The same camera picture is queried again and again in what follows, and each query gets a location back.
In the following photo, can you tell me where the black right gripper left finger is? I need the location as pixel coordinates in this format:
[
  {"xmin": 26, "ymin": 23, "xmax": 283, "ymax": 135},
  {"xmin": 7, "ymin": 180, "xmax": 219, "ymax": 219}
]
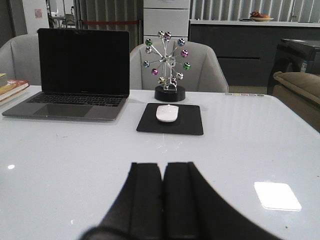
[{"xmin": 80, "ymin": 163, "xmax": 163, "ymax": 240}]

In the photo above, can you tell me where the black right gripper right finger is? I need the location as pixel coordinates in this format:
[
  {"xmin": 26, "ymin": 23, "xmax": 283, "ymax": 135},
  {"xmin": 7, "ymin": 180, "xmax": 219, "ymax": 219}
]
[{"xmin": 162, "ymin": 161, "xmax": 285, "ymax": 240}]

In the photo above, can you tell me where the black mouse pad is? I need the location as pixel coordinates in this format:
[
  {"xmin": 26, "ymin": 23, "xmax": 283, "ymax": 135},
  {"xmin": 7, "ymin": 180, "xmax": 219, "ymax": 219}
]
[{"xmin": 136, "ymin": 103, "xmax": 204, "ymax": 136}]

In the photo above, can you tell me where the white computer mouse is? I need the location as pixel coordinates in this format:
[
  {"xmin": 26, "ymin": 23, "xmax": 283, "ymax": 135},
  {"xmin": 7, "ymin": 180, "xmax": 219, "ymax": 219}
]
[{"xmin": 155, "ymin": 104, "xmax": 179, "ymax": 123}]

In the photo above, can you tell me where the ferris wheel desk ornament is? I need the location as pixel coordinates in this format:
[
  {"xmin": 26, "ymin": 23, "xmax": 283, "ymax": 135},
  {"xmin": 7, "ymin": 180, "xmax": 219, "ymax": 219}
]
[{"xmin": 142, "ymin": 30, "xmax": 191, "ymax": 102}]

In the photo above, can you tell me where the grey open laptop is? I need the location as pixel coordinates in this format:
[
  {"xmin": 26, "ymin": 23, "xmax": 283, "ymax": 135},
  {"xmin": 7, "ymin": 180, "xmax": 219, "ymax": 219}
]
[{"xmin": 3, "ymin": 28, "xmax": 130, "ymax": 121}]

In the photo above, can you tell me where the beige cushioned sofa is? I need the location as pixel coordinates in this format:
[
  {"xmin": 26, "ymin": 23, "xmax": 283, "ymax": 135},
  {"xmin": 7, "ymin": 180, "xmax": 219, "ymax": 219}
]
[{"xmin": 272, "ymin": 71, "xmax": 320, "ymax": 131}]

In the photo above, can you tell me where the dark grey counter cabinet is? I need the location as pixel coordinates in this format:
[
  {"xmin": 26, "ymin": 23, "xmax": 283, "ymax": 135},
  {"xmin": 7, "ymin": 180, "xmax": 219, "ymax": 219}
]
[{"xmin": 188, "ymin": 20, "xmax": 320, "ymax": 87}]

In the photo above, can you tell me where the bottom pale book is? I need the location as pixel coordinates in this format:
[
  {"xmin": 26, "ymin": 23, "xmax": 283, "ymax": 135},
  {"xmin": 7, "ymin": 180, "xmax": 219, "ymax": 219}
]
[{"xmin": 0, "ymin": 86, "xmax": 28, "ymax": 105}]

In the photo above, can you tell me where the red covered book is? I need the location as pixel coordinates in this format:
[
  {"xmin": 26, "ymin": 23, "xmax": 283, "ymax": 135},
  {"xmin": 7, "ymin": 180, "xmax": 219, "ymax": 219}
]
[{"xmin": 0, "ymin": 80, "xmax": 29, "ymax": 102}]

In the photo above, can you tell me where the white drawer cabinet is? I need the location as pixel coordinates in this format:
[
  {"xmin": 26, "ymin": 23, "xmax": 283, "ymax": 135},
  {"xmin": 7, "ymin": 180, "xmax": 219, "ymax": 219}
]
[{"xmin": 143, "ymin": 0, "xmax": 191, "ymax": 40}]

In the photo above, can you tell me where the left grey armchair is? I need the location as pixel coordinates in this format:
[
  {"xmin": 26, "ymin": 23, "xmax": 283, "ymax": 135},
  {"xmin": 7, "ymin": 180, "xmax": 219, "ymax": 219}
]
[{"xmin": 0, "ymin": 34, "xmax": 41, "ymax": 86}]

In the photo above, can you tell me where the dark side table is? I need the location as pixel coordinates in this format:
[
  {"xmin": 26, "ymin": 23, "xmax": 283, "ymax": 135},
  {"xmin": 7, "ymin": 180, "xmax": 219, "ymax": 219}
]
[{"xmin": 267, "ymin": 38, "xmax": 320, "ymax": 95}]

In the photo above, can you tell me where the fruit bowl on counter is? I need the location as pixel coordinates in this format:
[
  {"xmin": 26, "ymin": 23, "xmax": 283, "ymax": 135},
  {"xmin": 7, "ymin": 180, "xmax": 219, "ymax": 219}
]
[{"xmin": 239, "ymin": 11, "xmax": 274, "ymax": 22}]

